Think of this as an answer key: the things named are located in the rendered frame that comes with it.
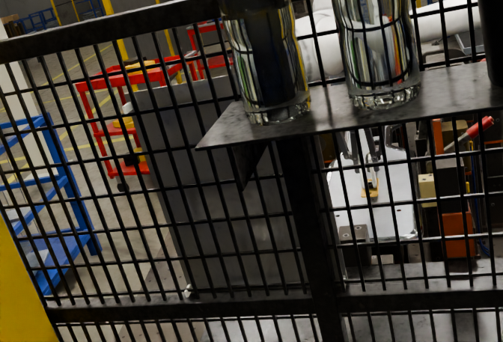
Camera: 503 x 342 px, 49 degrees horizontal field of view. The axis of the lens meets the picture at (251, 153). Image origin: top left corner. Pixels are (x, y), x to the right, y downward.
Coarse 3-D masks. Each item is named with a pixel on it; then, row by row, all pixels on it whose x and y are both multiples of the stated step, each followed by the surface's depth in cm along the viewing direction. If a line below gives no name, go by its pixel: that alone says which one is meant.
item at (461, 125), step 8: (456, 120) 135; (464, 120) 133; (448, 128) 131; (464, 128) 129; (448, 136) 131; (448, 144) 132; (464, 144) 131; (472, 144) 132; (464, 160) 132; (472, 160) 133; (472, 168) 134; (472, 176) 136; (472, 184) 139; (472, 224) 139; (480, 232) 140; (480, 240) 141; (488, 248) 145; (480, 256) 142; (488, 256) 142
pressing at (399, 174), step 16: (336, 160) 147; (352, 160) 145; (336, 176) 138; (352, 176) 136; (368, 176) 134; (384, 176) 132; (400, 176) 130; (416, 176) 127; (336, 192) 130; (352, 192) 128; (384, 192) 124; (400, 192) 123; (416, 192) 120; (384, 208) 118; (400, 208) 116; (368, 224) 113; (384, 224) 112; (400, 224) 111; (384, 240) 107
